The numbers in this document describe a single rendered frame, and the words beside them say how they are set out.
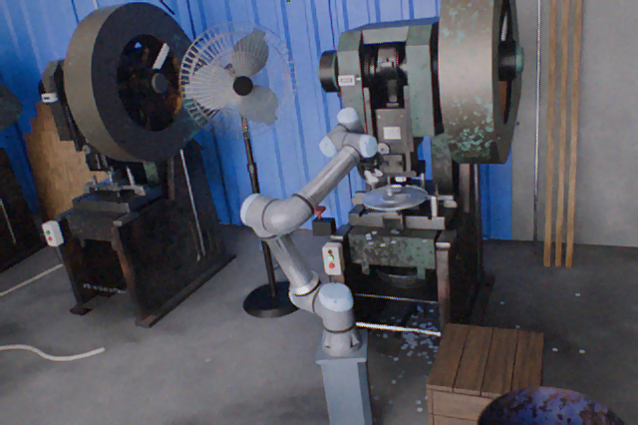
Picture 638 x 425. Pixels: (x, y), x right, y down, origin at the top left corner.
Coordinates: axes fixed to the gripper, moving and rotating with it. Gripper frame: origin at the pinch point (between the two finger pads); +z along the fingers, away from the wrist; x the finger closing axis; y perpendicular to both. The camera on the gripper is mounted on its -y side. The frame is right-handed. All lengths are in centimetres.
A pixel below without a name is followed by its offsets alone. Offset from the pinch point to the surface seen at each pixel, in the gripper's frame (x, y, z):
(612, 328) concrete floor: 34, 77, 117
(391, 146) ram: 25.1, -5.2, 2.9
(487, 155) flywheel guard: 20.3, 42.1, -1.3
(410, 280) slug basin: -5, 2, 58
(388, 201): 7.5, -2.8, 19.0
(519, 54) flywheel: 57, 45, -22
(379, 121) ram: 28.5, -9.5, -7.9
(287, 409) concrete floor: -80, -23, 66
